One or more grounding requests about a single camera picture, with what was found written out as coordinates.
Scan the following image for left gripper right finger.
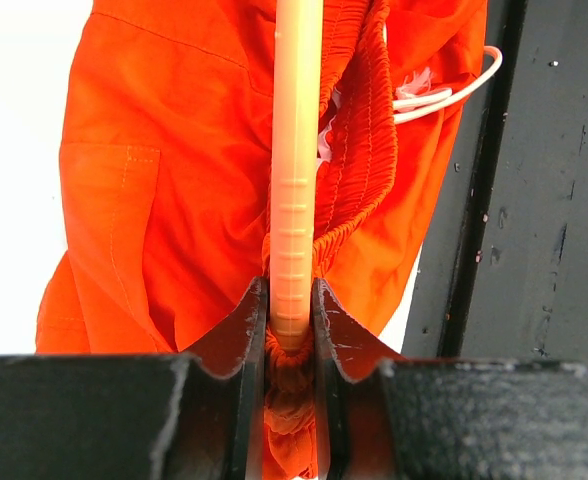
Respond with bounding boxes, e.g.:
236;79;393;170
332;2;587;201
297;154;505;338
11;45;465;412
312;279;588;479

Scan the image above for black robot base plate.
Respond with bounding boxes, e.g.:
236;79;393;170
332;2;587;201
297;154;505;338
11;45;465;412
402;0;588;363

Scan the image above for orange shorts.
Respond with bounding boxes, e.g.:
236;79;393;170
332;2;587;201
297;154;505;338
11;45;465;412
34;0;504;480

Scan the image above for orange plastic hanger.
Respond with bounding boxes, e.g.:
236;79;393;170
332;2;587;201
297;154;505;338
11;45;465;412
269;0;323;352

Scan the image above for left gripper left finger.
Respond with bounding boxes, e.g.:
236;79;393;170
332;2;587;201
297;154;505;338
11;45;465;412
0;278;269;479

